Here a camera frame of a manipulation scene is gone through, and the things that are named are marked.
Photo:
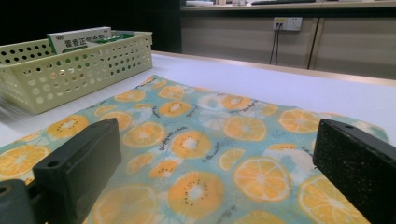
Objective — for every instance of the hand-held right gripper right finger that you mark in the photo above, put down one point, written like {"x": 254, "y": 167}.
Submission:
{"x": 358, "y": 168}

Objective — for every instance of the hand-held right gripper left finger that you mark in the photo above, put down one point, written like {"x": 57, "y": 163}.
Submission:
{"x": 77, "y": 161}

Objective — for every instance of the pale green perforated basket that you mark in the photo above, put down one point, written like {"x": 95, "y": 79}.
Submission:
{"x": 77, "y": 74}

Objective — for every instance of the fruit print cloth bag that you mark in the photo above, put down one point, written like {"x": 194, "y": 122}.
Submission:
{"x": 193, "y": 124}

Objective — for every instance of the long white green medicine box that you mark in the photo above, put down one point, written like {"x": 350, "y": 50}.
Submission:
{"x": 81, "y": 37}

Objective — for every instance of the square green white medicine box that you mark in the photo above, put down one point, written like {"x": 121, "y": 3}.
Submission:
{"x": 120, "y": 36}

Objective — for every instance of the white wall socket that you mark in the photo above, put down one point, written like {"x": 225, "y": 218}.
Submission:
{"x": 288, "y": 23}

